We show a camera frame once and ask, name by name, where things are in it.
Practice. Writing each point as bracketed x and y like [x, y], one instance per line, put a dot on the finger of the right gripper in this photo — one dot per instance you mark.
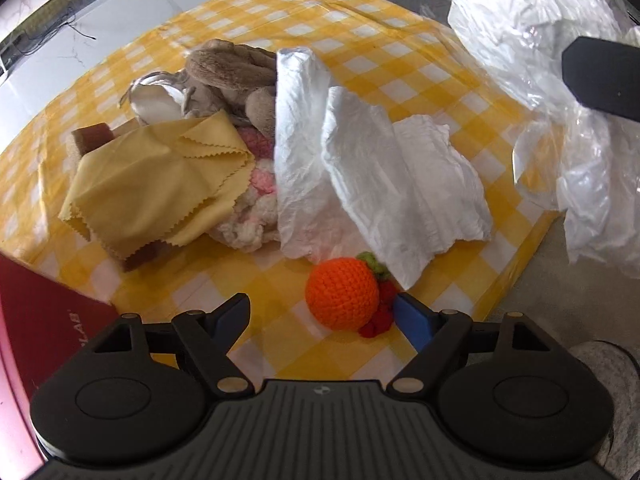
[603, 75]

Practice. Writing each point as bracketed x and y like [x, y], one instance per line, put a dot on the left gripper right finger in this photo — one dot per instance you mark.
[440, 339]

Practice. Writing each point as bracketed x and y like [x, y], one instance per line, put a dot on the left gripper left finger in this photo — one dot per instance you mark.
[206, 339]

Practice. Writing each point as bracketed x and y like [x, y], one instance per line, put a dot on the orange crochet ball toy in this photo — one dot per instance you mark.
[352, 294]

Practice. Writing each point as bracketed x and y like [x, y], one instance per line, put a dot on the pink white crochet toy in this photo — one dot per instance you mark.
[254, 220]

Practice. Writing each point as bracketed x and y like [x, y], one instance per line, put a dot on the yellow microfiber cloth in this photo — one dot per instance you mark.
[169, 182]

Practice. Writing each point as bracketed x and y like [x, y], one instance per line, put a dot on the white round cloth pad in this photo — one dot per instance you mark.
[158, 97]

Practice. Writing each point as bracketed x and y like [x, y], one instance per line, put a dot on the clear plastic bag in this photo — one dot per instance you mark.
[566, 158]

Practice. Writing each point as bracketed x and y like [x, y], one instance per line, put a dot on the white plastic bag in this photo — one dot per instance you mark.
[350, 180]

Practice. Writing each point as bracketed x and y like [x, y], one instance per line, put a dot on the yellow checkered tablecloth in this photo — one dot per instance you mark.
[373, 85]

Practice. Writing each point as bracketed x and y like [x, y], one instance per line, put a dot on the brown sponge block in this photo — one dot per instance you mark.
[88, 139]

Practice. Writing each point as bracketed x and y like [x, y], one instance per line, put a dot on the brown plush toy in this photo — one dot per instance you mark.
[243, 79]

